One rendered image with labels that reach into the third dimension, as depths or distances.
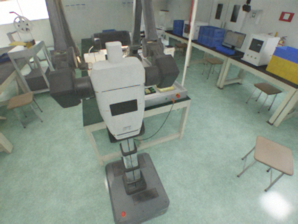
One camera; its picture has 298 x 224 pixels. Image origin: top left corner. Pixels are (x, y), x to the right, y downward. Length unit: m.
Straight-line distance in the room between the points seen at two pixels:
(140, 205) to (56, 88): 1.20
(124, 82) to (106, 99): 0.11
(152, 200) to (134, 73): 1.18
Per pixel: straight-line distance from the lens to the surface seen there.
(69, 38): 1.06
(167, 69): 0.65
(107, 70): 0.57
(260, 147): 1.92
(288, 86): 2.98
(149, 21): 0.83
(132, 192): 1.48
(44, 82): 3.69
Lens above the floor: 1.68
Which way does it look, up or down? 40 degrees down
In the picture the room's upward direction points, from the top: straight up
